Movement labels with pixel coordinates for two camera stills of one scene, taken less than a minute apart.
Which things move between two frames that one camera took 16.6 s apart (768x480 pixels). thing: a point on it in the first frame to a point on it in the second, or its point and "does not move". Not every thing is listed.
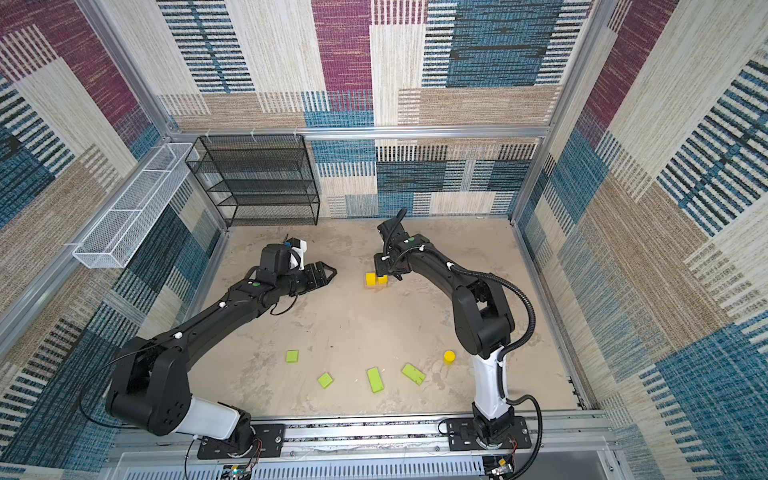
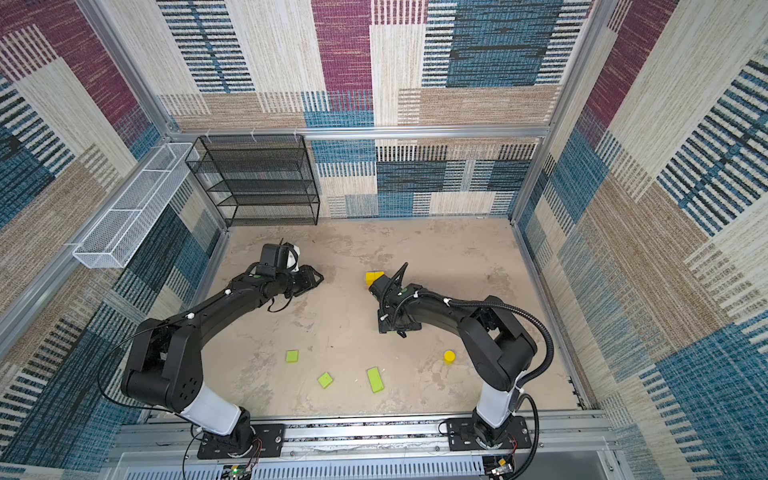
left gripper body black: [300, 281] does not move
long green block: [375, 379] does not move
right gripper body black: [385, 264] to [389, 324]
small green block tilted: [325, 380] does not move
